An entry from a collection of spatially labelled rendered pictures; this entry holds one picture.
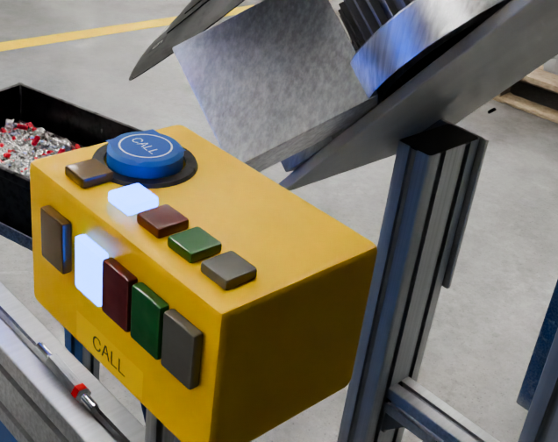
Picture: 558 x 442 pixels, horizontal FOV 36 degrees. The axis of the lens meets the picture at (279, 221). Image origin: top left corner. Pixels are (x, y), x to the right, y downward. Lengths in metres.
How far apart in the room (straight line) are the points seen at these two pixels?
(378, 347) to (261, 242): 0.66
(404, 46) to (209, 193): 0.34
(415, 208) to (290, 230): 0.53
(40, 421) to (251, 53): 0.38
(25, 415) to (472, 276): 1.92
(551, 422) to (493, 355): 1.25
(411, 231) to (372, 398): 0.24
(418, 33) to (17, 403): 0.43
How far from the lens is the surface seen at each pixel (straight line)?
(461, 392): 2.05
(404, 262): 0.97
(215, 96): 0.80
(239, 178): 0.45
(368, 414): 1.11
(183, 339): 0.37
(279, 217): 0.42
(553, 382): 0.91
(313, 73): 0.79
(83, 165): 0.44
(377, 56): 0.75
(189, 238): 0.38
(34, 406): 0.65
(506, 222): 2.80
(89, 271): 0.42
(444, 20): 0.72
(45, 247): 0.45
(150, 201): 0.41
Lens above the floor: 1.28
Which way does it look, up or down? 30 degrees down
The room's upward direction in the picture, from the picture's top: 8 degrees clockwise
